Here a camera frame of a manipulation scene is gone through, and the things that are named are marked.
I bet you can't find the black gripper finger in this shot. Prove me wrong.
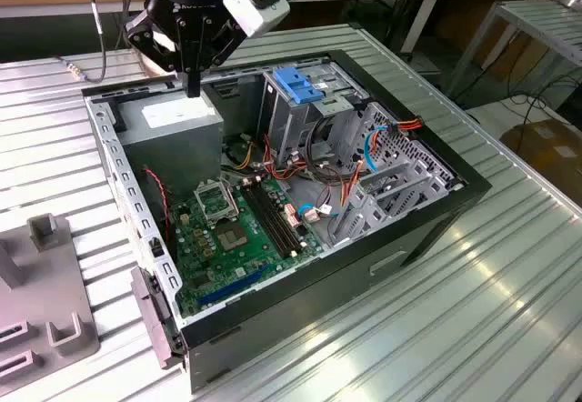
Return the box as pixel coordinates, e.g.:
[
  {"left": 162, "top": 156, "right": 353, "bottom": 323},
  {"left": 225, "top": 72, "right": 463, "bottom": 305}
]
[
  {"left": 190, "top": 14, "right": 243, "bottom": 99},
  {"left": 124, "top": 7, "right": 193, "bottom": 99}
]

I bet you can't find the orange red power wire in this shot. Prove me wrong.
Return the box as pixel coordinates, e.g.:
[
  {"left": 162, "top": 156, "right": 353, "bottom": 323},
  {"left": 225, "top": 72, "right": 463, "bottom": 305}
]
[{"left": 387, "top": 117, "right": 424, "bottom": 136}]

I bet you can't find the grey metal disk bay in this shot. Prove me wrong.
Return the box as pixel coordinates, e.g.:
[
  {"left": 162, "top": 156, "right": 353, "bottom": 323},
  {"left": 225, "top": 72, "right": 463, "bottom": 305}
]
[{"left": 326, "top": 101, "right": 467, "bottom": 248}]

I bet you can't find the blue optical drive latch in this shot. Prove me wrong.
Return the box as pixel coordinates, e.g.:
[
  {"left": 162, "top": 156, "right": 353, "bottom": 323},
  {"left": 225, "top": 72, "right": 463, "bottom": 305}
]
[{"left": 274, "top": 67, "right": 325, "bottom": 106}]

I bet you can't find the grey power supply unit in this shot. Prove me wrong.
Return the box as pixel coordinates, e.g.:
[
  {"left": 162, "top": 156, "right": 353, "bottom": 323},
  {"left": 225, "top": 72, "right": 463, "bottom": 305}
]
[{"left": 115, "top": 88, "right": 225, "bottom": 203}]

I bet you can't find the grey optical drive cage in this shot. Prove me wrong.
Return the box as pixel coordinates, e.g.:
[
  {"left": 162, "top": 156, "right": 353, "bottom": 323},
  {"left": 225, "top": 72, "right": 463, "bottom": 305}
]
[{"left": 256, "top": 60, "right": 369, "bottom": 166}]

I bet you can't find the metal socket cover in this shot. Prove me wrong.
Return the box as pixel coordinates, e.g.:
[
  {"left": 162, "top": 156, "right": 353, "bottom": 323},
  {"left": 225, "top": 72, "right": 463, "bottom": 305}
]
[{"left": 193, "top": 178, "right": 240, "bottom": 228}]

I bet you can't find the black tripod stand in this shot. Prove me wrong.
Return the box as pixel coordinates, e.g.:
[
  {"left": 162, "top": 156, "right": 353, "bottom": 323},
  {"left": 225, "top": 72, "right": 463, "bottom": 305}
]
[{"left": 385, "top": 0, "right": 434, "bottom": 54}]

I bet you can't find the black RAM slot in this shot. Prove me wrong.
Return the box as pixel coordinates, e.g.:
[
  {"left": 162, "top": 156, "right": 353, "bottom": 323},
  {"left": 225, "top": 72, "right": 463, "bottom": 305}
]
[
  {"left": 251, "top": 179, "right": 300, "bottom": 254},
  {"left": 256, "top": 177, "right": 305, "bottom": 251},
  {"left": 246, "top": 181, "right": 295, "bottom": 257},
  {"left": 239, "top": 182, "right": 288, "bottom": 260}
]

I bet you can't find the CPU socket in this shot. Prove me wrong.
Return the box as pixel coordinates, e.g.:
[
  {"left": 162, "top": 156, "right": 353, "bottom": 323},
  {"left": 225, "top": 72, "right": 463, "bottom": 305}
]
[{"left": 216, "top": 222, "right": 251, "bottom": 254}]

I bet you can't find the green motherboard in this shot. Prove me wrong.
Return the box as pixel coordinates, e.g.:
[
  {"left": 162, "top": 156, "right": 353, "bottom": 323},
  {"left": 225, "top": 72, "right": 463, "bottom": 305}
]
[{"left": 170, "top": 176, "right": 326, "bottom": 319}]

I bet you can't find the blue expansion slot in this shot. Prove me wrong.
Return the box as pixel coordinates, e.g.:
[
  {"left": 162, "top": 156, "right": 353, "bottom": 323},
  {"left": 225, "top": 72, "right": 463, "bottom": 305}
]
[{"left": 196, "top": 263, "right": 269, "bottom": 310}]

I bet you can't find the grey parts rack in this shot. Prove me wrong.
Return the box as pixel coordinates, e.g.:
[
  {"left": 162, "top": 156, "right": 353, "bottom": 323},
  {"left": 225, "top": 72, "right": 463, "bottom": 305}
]
[{"left": 0, "top": 213, "right": 102, "bottom": 402}]

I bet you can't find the black open PC case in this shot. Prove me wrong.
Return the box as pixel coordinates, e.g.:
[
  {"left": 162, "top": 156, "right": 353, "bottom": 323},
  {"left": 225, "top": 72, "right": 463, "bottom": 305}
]
[{"left": 80, "top": 49, "right": 493, "bottom": 394}]

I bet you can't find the metal slat side table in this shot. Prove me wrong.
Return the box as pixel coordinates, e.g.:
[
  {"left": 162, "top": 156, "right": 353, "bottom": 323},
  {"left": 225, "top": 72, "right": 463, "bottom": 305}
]
[{"left": 447, "top": 0, "right": 582, "bottom": 98}]

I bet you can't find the brown cardboard box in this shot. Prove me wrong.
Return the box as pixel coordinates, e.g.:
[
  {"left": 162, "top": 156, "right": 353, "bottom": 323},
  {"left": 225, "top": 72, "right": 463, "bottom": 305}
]
[{"left": 499, "top": 118, "right": 582, "bottom": 194}]

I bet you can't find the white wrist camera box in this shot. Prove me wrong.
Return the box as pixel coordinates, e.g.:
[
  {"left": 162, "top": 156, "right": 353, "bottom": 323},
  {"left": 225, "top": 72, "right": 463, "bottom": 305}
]
[{"left": 221, "top": 0, "right": 292, "bottom": 38}]

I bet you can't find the cable with metal plug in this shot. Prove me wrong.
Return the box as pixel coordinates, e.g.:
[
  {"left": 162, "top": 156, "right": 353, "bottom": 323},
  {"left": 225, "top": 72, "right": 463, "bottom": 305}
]
[{"left": 56, "top": 0, "right": 110, "bottom": 84}]

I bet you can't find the red black fan wire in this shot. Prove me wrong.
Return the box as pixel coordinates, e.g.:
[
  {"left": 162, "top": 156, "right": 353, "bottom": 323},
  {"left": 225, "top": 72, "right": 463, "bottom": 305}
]
[{"left": 143, "top": 167, "right": 173, "bottom": 244}]

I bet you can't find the orange yellow wire bundle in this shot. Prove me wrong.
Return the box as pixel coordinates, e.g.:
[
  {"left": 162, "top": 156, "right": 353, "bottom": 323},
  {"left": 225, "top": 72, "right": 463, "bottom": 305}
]
[{"left": 226, "top": 133, "right": 365, "bottom": 198}]

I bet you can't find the light blue short wire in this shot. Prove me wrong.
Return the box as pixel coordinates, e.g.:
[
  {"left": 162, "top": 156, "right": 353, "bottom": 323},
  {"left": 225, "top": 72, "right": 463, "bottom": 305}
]
[{"left": 298, "top": 203, "right": 338, "bottom": 217}]

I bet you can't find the blue data wire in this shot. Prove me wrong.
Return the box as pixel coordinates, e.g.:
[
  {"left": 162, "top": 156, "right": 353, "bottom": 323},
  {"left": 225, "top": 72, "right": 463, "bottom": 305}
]
[{"left": 362, "top": 126, "right": 393, "bottom": 176}]

